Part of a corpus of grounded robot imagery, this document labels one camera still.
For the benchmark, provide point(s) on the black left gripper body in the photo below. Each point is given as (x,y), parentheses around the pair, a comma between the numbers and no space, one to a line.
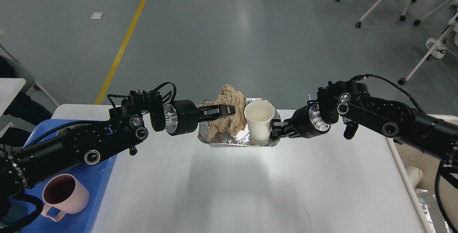
(183,117)

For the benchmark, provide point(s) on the foil container in bin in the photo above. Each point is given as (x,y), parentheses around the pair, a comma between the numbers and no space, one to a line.
(431,211)

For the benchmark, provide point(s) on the grey chair at left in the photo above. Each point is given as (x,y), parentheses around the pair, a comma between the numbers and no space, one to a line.
(22,72)

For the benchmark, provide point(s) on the person in beige sweater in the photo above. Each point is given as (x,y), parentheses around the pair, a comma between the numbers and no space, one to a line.
(22,107)

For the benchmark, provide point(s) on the blue plastic tray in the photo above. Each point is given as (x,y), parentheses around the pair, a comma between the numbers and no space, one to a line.
(94,178)

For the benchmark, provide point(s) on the pink ribbed mug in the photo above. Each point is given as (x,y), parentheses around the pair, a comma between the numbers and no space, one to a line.
(63,195)

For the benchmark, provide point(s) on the brown paper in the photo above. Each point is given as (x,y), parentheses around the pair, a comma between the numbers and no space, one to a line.
(232,123)

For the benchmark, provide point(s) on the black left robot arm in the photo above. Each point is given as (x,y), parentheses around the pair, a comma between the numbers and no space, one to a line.
(92,142)

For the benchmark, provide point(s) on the white side table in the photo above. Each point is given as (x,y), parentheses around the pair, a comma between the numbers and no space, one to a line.
(9,88)

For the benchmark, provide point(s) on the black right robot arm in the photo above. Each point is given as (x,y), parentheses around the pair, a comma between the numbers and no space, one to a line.
(393,119)

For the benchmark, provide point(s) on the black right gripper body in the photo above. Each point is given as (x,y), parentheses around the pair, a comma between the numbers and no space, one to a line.
(308,123)

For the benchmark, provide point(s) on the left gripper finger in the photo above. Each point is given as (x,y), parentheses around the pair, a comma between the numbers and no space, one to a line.
(210,117)
(217,110)

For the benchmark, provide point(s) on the white sneaker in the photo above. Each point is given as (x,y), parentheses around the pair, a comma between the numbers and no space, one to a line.
(440,49)

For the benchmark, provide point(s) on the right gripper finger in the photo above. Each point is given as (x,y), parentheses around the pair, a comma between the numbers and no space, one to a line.
(279,124)
(282,133)

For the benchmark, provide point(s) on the white paper cup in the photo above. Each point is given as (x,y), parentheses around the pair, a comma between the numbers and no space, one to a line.
(258,115)

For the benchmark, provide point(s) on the beige plastic bin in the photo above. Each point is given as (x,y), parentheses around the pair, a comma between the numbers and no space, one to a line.
(417,170)

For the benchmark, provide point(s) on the aluminium foil container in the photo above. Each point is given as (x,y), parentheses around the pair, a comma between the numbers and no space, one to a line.
(224,139)

